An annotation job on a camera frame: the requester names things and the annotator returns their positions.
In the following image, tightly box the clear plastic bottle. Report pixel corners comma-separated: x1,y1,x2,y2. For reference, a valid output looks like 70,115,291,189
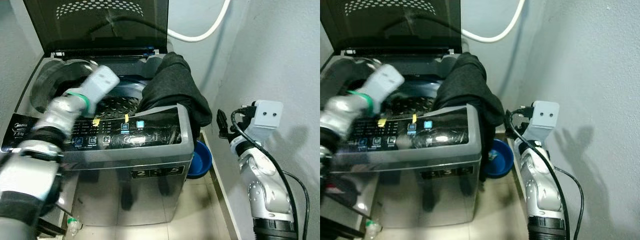
365,219,384,240
65,216,84,237

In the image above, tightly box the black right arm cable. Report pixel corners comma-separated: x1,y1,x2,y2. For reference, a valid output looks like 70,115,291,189
505,110,586,240
231,107,311,240

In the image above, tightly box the dark grey hoodie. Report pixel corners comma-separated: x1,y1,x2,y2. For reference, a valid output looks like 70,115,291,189
432,51,506,182
136,51,213,128

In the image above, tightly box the grey washing machine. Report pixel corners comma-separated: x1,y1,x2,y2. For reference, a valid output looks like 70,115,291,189
320,0,483,230
0,0,196,228

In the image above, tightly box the blue plastic basin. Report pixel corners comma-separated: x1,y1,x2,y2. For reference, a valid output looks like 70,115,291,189
186,140,213,180
484,139,515,179

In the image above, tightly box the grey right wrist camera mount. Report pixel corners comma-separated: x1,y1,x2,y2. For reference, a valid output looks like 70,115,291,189
527,101,560,143
247,100,284,143

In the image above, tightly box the dark transparent washer lid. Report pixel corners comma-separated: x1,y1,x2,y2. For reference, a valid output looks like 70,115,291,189
22,0,170,57
320,0,462,56

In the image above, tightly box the white hose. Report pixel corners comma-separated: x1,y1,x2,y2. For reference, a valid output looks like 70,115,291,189
167,0,232,43
461,0,527,44

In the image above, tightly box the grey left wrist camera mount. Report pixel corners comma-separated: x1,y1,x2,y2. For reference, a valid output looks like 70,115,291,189
359,64,406,108
79,65,121,103

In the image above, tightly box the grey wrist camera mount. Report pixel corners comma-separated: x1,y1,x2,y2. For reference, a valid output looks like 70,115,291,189
247,100,284,143
359,64,406,108
79,65,121,103
527,101,560,143

